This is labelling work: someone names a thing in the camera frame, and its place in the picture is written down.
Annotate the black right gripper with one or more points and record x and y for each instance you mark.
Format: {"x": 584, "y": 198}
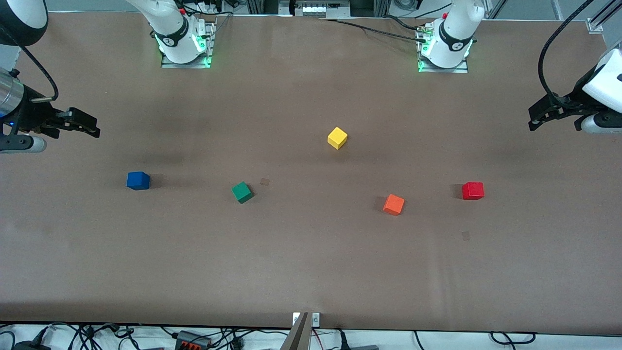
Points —
{"x": 33, "y": 113}

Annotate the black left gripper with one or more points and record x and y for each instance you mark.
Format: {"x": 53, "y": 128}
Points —
{"x": 574, "y": 101}

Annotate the red wooden block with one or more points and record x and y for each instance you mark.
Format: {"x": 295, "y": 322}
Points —
{"x": 473, "y": 191}

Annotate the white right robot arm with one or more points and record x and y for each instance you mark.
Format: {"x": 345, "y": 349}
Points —
{"x": 170, "y": 29}

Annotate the blue wooden block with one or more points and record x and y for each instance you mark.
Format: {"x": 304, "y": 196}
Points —
{"x": 138, "y": 181}

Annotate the green wooden block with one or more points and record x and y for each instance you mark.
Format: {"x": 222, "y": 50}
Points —
{"x": 242, "y": 192}

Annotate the orange wooden block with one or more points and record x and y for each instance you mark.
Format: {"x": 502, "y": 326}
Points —
{"x": 393, "y": 204}

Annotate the yellow wooden block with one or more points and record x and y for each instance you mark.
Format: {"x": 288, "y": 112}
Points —
{"x": 337, "y": 138}

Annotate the black power adapter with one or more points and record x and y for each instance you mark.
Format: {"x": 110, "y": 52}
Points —
{"x": 29, "y": 346}

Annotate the black connector orange levers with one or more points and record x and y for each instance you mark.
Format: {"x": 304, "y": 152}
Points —
{"x": 192, "y": 340}

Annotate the white terminal device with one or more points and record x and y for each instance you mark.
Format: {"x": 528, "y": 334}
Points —
{"x": 320, "y": 8}

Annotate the brown table cover sheet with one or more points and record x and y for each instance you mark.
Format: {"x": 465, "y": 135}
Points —
{"x": 311, "y": 267}

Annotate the aluminium frame rail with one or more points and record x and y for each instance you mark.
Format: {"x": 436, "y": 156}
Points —
{"x": 596, "y": 24}

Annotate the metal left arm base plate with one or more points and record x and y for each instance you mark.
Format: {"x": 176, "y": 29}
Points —
{"x": 444, "y": 70}

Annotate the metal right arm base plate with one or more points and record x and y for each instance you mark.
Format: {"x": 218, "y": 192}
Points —
{"x": 184, "y": 65}

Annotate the aluminium frame post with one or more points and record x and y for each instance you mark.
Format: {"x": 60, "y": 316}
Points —
{"x": 262, "y": 6}

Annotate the grey camera mount pole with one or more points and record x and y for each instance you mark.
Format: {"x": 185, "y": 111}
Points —
{"x": 299, "y": 338}

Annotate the white metal bracket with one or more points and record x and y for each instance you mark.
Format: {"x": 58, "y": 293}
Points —
{"x": 316, "y": 319}

